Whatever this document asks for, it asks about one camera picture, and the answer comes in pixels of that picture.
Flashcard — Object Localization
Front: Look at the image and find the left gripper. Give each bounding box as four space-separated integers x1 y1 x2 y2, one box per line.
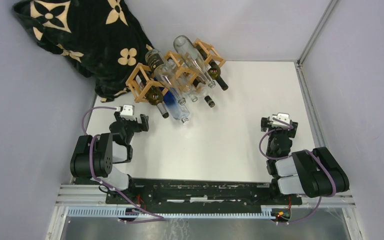
114 111 149 145

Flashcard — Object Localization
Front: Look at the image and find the dark green wine bottle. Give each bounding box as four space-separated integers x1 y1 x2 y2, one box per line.
135 73 170 119

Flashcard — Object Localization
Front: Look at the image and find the clear bottle with black label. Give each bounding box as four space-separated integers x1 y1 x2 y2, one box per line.
145 49 186 106

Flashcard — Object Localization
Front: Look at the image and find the tall clear glass bottle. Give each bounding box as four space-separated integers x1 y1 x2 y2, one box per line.
173 35 216 89

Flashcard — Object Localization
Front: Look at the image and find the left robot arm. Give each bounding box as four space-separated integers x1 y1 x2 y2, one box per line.
70 111 149 204

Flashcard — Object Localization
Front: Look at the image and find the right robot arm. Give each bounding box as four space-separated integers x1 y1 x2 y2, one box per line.
259 113 350 204

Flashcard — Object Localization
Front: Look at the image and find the blue glass bottle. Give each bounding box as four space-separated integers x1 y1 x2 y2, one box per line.
163 91 190 125

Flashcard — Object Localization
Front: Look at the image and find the wooden wine rack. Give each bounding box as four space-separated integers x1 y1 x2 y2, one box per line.
126 38 226 103

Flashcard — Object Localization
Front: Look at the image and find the small clear bottle in rack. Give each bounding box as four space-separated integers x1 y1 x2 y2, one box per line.
182 83 198 103

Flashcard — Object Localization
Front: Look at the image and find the dark bottle lower middle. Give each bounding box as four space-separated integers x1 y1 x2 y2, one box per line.
192 79 216 108

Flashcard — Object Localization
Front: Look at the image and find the dark wine bottle red label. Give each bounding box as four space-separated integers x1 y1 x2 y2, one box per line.
196 45 229 91

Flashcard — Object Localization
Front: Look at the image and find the black floral blanket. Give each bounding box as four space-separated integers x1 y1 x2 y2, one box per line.
12 0 153 102

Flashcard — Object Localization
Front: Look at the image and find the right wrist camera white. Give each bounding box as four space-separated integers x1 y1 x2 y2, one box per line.
270 112 292 129

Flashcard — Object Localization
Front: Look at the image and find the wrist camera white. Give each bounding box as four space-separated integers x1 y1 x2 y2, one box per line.
119 104 136 121
270 112 292 129

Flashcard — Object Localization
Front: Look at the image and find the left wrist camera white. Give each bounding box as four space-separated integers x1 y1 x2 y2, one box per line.
119 104 136 121

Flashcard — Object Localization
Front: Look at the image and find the aluminium frame profile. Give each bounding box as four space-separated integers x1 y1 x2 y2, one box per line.
294 0 340 147

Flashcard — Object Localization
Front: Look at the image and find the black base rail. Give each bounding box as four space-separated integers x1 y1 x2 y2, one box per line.
99 178 303 215

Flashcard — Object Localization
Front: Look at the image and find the white cable duct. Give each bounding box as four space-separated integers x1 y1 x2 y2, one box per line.
67 206 275 220

